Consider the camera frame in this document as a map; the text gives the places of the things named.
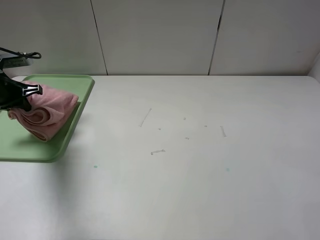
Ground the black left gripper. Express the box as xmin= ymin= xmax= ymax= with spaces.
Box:
xmin=0 ymin=72 xmax=43 ymax=112

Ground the pink terry towel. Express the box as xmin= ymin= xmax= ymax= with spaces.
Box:
xmin=7 ymin=84 xmax=79 ymax=142

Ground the green plastic tray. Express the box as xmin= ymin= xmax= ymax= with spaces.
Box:
xmin=0 ymin=74 xmax=95 ymax=163

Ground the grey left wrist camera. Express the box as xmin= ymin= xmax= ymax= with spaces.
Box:
xmin=0 ymin=56 xmax=33 ymax=69

